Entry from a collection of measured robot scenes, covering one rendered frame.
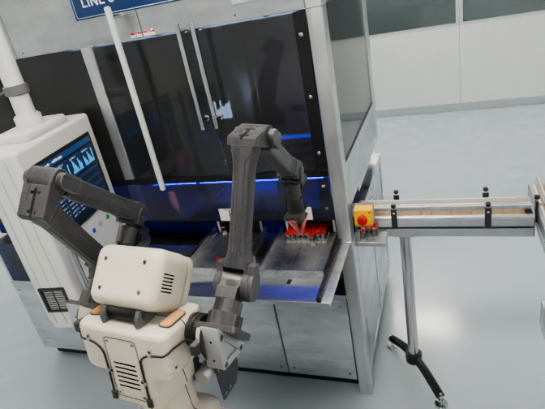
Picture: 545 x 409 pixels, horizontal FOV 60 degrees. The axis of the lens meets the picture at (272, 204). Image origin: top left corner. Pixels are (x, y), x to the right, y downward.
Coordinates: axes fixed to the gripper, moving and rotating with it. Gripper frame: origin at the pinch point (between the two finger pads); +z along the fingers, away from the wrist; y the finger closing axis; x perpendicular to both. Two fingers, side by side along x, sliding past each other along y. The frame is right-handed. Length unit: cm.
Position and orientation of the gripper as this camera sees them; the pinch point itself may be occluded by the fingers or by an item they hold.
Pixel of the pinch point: (300, 232)
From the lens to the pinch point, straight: 170.5
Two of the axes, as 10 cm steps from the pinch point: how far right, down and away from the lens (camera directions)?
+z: 1.9, 8.8, 4.4
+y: 2.9, -4.8, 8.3
